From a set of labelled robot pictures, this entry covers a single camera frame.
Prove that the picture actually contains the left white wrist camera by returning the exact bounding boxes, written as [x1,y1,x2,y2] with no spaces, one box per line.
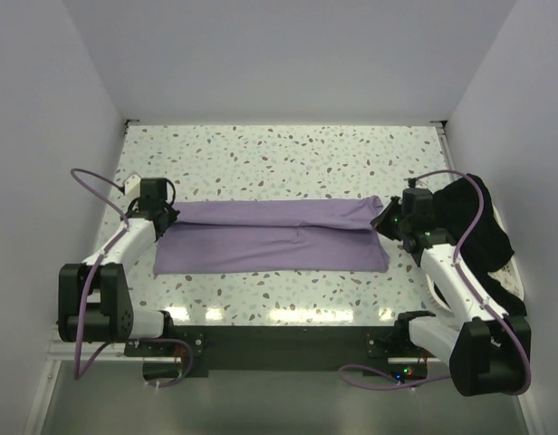
[123,173,141,198]

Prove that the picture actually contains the white laundry basket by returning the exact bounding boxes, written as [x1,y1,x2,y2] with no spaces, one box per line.
[423,198,529,318]

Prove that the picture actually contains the purple t shirt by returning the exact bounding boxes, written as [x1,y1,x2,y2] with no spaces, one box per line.
[153,196,389,275]

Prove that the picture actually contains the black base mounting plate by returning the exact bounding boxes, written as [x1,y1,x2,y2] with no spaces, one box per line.
[124,325,433,382]

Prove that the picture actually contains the purple cable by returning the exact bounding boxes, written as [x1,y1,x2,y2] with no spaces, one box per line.
[338,169,534,391]
[69,168,194,389]

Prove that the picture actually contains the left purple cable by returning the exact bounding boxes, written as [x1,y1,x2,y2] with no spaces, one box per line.
[69,168,194,389]

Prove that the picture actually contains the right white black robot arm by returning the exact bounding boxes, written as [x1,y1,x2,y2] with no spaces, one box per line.
[371,188,531,396]

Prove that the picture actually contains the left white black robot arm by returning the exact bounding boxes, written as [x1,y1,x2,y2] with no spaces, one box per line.
[57,177,178,355]

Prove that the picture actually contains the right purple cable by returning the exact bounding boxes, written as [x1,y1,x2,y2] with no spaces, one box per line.
[338,169,534,391]

